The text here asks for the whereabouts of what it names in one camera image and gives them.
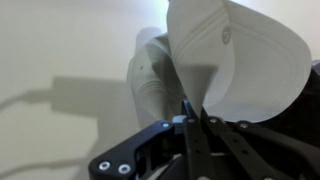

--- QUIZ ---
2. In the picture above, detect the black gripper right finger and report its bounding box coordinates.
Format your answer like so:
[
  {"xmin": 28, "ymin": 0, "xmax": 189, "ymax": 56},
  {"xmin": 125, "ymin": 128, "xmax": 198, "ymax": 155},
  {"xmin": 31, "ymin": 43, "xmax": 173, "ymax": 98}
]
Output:
[{"xmin": 199, "ymin": 108, "xmax": 320, "ymax": 180}]

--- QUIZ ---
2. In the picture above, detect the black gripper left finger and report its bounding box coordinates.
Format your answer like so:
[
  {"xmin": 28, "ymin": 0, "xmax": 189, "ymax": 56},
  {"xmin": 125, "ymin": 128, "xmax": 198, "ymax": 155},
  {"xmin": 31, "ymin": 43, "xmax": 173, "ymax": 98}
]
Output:
[{"xmin": 87, "ymin": 98, "xmax": 214, "ymax": 180}]

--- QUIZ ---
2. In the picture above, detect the light gray baseball cap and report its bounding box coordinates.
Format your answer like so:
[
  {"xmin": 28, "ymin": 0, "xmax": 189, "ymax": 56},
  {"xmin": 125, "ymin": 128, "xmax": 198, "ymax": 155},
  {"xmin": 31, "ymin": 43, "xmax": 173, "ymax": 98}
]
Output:
[{"xmin": 125, "ymin": 0, "xmax": 313, "ymax": 130}]

